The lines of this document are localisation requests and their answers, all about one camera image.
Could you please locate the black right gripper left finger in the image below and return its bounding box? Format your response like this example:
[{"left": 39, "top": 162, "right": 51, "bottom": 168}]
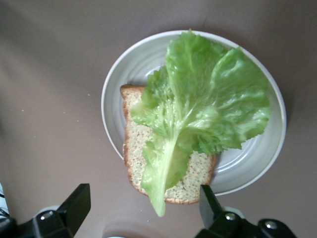
[{"left": 0, "top": 183, "right": 91, "bottom": 238}]

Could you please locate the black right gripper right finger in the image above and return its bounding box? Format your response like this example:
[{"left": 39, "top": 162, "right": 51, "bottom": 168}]
[{"left": 194, "top": 184, "right": 298, "bottom": 238}]

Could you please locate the brown bread slice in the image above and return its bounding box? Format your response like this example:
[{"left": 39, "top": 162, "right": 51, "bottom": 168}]
[{"left": 120, "top": 84, "right": 217, "bottom": 205}]

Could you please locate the beige plate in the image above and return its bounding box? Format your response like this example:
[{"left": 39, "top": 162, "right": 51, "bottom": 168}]
[{"left": 101, "top": 30, "right": 287, "bottom": 197}]

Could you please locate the brown tablecloth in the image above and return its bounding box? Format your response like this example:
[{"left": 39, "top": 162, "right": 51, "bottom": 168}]
[{"left": 0, "top": 0, "right": 317, "bottom": 238}]

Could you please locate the green lettuce leaf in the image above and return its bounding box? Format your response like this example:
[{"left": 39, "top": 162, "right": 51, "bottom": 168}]
[{"left": 130, "top": 28, "right": 271, "bottom": 218}]

